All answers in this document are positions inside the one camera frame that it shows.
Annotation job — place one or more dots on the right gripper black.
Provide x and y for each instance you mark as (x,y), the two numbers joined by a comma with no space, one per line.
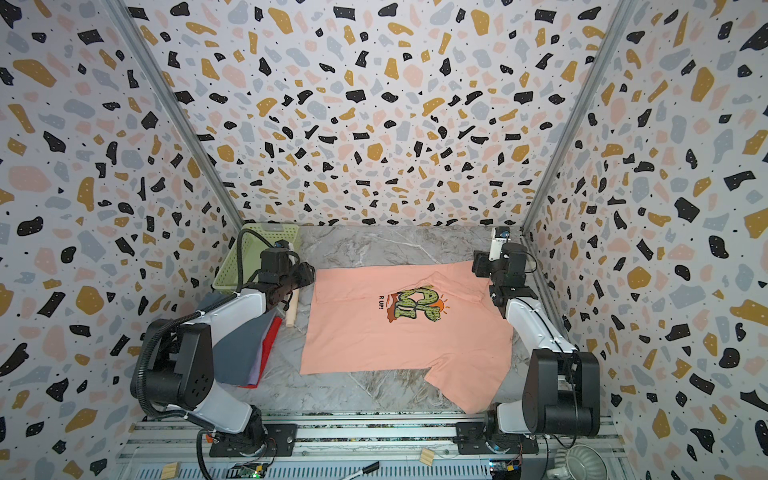
(482,264)

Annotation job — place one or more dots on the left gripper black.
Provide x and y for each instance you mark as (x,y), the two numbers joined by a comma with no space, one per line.
(304,274)

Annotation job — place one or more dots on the pink graphic t-shirt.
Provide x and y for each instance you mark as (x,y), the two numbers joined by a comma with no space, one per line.
(438,318)

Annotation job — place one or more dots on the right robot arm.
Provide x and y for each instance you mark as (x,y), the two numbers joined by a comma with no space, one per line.
(561,391)

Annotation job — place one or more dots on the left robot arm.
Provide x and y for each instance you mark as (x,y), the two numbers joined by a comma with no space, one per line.
(186,365)

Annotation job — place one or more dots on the folded red t-shirt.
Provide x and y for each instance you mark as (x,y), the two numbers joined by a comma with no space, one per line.
(267,342)

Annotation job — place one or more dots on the folded grey t-shirt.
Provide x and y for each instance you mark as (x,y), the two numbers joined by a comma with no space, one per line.
(235,353)

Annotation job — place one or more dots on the right circuit board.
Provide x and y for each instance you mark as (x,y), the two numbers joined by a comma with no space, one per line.
(505,470)

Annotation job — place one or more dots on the right wooden block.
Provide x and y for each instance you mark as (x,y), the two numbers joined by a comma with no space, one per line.
(427,457)

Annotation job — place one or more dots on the wooden block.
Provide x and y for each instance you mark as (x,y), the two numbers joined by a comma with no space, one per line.
(427,457)
(170,471)

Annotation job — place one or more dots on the white desk fan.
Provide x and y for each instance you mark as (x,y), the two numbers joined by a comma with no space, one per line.
(580,462)

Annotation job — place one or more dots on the green circuit board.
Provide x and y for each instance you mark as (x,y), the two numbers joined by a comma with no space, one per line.
(247,471)

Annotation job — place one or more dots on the left wooden block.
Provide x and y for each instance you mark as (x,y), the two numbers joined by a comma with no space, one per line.
(170,471)

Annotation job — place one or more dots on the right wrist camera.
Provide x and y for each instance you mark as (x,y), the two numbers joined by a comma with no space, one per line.
(500,236)

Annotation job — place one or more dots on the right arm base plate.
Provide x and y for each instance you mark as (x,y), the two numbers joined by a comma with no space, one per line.
(475,438)

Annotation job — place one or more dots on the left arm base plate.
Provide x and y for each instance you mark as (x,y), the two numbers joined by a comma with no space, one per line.
(270,440)

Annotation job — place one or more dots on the aluminium rail frame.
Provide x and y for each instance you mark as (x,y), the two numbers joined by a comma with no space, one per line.
(331,446)

